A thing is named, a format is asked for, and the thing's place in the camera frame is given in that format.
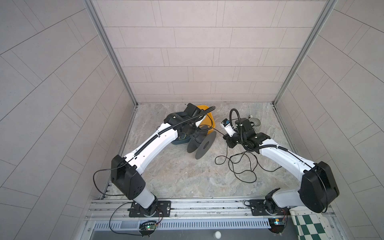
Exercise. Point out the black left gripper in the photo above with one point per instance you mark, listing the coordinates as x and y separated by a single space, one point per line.
194 135

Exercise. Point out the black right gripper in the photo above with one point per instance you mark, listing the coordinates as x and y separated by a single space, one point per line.
228 138

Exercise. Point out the small white ball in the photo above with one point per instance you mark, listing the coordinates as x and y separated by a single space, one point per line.
217 235

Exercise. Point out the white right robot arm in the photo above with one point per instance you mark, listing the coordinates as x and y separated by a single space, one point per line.
318 187

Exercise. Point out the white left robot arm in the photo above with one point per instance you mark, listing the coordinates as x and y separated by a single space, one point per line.
126 171

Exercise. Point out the yellow plastic bin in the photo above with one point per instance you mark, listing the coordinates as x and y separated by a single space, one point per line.
208 122

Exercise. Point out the aluminium corner profile right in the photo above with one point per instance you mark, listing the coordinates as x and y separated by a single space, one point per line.
324 15

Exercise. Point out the striped ceramic mug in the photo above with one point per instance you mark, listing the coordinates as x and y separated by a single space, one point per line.
255 123

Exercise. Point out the grey perforated cable spool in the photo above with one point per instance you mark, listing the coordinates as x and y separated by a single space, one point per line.
204 147

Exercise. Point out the aluminium corner profile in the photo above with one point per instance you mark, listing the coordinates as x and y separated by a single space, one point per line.
324 15
90 7

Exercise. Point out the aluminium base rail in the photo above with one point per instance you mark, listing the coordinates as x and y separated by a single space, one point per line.
191 214

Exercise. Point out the teal plastic bin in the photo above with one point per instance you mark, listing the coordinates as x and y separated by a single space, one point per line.
182 138

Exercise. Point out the aluminium corner profile left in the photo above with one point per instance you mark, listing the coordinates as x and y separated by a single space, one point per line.
90 7

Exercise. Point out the green white checkered cloth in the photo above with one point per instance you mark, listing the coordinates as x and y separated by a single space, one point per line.
310 225

